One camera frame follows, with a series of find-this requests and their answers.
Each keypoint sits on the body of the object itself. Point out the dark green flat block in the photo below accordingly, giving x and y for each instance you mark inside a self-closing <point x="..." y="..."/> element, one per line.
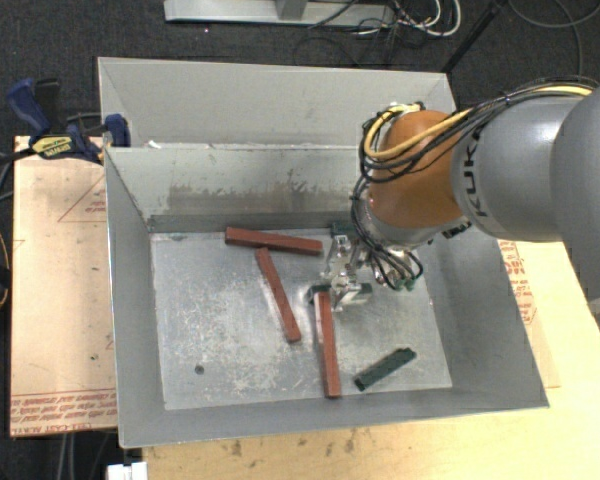
<point x="385" y="369"/>

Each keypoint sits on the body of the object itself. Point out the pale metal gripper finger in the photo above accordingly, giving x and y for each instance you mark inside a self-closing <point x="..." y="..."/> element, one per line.
<point x="344" y="303"/>
<point x="341" y="284"/>

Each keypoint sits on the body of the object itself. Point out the brown cardboard board red print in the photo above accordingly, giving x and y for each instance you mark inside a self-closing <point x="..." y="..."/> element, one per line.
<point x="60" y="268"/>

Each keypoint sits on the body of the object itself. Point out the grey metal bin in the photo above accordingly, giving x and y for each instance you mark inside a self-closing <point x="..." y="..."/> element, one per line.
<point x="220" y="318"/>

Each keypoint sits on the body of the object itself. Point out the red-brown flat block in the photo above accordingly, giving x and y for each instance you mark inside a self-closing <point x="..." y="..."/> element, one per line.
<point x="272" y="240"/>
<point x="278" y="295"/>
<point x="328" y="348"/>

